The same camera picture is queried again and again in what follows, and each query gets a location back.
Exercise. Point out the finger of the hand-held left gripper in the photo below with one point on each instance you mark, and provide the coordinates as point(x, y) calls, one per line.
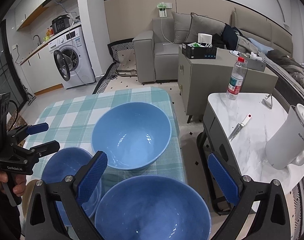
point(38, 128)
point(45, 150)

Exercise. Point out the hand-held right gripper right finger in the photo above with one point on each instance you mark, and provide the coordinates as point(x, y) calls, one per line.
point(224, 180)

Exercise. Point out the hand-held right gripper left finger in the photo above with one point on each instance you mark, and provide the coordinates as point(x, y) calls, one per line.
point(91, 177)

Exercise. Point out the blue bowl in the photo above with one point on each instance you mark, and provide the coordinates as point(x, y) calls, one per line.
point(131, 130)
point(64, 165)
point(152, 210)

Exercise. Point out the brown patterned box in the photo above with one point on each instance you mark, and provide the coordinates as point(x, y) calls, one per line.
point(16, 121)

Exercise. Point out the teal checked tablecloth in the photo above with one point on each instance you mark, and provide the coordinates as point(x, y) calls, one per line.
point(66, 112)

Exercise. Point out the stick vacuum cleaner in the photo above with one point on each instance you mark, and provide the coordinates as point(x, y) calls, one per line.
point(29, 96)

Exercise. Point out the white kitchen counter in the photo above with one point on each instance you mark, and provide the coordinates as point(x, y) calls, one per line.
point(39, 72)

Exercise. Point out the dark glass door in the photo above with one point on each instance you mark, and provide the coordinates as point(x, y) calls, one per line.
point(4, 62)

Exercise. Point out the white marble side table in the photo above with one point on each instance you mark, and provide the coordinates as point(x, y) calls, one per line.
point(242, 112)

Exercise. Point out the white electric kettle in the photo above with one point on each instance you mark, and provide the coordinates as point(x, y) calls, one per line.
point(287, 140)

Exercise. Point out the white washing machine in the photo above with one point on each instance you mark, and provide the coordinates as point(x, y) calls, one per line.
point(79, 55)

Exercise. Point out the metal faucet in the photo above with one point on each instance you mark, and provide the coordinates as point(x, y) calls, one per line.
point(37, 40)

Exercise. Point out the small metal stand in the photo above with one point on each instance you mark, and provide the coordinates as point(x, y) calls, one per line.
point(267, 102)

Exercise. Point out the yellow green toy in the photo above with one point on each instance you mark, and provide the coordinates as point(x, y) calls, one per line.
point(48, 35)

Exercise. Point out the clear plastic water bottle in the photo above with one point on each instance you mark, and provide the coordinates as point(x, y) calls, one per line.
point(235, 82)

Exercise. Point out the grey side cabinet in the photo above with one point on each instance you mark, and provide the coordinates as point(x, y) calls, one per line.
point(199, 85)

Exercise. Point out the black pressure cooker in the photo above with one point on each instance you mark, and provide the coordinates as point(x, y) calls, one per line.
point(61, 25)

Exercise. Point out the black white patterned mat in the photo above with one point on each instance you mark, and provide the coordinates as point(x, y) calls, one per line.
point(116, 52)

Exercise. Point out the grey tissue box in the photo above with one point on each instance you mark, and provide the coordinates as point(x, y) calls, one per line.
point(255, 65)

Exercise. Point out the black box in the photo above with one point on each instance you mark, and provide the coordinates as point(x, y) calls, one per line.
point(199, 52)

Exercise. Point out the grey sofa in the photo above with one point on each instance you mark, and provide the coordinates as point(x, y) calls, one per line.
point(147, 55)

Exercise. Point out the grey bedding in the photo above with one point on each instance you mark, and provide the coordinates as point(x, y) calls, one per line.
point(289, 65)

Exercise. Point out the white box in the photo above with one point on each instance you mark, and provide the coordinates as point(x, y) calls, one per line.
point(205, 40)

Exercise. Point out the dark clothing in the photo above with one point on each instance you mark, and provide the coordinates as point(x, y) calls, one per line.
point(229, 37)

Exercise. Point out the grey cushion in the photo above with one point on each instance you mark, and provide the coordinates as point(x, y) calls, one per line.
point(180, 27)
point(204, 27)

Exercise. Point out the white wall cabinet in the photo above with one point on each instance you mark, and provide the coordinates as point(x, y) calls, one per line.
point(31, 12)

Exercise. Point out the white wall power strip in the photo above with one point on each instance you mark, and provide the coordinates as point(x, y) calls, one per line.
point(163, 8)

